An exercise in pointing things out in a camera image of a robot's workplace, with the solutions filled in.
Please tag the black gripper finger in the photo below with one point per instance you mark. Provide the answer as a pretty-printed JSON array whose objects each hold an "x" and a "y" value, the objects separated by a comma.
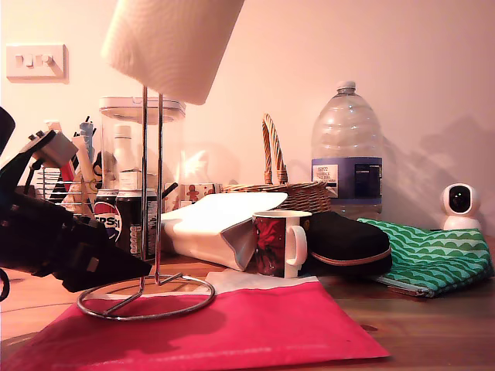
[
  {"x": 100, "y": 276},
  {"x": 104, "y": 243}
]

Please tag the white paper towel roll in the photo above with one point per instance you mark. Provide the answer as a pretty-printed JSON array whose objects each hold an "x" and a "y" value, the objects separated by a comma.
[{"x": 170, "y": 46}]

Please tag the black drink can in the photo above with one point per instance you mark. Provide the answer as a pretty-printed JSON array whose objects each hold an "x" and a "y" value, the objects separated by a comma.
[{"x": 129, "y": 216}]

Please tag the small white labelled box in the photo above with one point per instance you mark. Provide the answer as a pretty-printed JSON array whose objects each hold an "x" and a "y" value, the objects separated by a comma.
[{"x": 129, "y": 179}]

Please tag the white plastic bottle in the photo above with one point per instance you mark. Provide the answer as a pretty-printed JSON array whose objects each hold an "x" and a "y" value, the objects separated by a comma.
[{"x": 123, "y": 150}]

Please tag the gingerbread print box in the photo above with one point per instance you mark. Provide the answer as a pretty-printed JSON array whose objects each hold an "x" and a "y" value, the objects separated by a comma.
[{"x": 191, "y": 193}]

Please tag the white paper bag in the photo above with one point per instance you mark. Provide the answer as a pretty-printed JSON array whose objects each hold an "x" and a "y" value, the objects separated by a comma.
[{"x": 216, "y": 220}]

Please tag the clear plastic lidded jar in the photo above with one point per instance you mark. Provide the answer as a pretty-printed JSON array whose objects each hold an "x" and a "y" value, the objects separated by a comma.
[{"x": 116, "y": 110}]

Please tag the white paper sheet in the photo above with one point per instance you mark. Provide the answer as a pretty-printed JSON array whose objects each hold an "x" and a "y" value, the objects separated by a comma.
[{"x": 239, "y": 280}]

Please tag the red padded envelope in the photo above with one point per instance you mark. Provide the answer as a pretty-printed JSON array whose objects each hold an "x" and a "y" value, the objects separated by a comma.
[{"x": 232, "y": 328}]

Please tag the red floral mug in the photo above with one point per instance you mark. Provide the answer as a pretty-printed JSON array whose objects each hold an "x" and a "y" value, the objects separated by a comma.
[{"x": 270, "y": 243}]

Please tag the black zipped case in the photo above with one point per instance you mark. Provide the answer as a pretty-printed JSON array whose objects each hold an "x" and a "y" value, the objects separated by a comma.
[{"x": 348, "y": 239}]

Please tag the large clear water bottle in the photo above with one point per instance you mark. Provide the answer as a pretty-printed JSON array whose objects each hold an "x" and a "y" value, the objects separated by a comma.
[{"x": 348, "y": 135}]

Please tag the green patterned fabric pouch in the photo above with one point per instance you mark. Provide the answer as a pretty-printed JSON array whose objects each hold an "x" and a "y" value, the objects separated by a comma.
[{"x": 425, "y": 255}]

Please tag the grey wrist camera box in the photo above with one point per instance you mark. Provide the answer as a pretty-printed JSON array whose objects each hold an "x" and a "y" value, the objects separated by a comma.
[{"x": 58, "y": 148}]

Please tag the white wall switch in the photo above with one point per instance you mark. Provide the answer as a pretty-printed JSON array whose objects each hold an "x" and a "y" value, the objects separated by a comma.
[{"x": 38, "y": 69}]

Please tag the small white round camera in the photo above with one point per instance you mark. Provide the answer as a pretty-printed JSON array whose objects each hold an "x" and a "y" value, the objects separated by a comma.
[{"x": 460, "y": 201}]

